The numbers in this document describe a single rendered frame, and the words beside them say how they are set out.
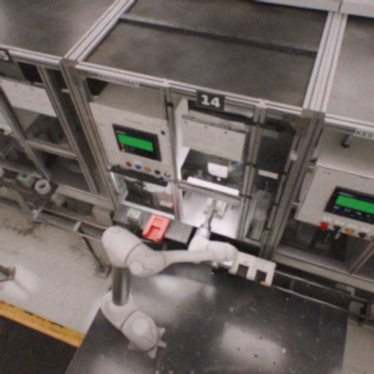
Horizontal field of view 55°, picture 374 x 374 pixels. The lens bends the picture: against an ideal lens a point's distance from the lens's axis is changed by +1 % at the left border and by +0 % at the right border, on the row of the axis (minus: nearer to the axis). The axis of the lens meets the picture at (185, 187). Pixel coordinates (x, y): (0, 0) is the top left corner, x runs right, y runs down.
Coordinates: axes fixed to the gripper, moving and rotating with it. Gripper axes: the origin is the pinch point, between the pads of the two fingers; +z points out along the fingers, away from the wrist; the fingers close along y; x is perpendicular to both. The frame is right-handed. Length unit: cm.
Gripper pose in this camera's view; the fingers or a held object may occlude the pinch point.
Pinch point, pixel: (214, 204)
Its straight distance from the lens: 236.7
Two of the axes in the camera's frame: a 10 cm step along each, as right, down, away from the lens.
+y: -0.4, -5.7, -8.2
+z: 3.5, -7.8, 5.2
